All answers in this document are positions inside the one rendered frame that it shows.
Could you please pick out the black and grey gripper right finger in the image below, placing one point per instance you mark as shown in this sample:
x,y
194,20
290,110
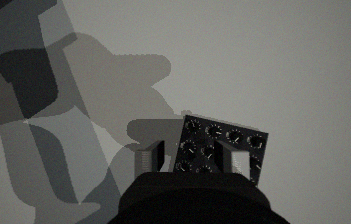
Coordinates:
x,y
231,160

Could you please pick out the black knob box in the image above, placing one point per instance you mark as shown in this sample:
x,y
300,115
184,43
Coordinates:
x,y
196,147

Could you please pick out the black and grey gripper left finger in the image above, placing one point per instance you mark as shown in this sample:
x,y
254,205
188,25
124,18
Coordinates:
x,y
150,159

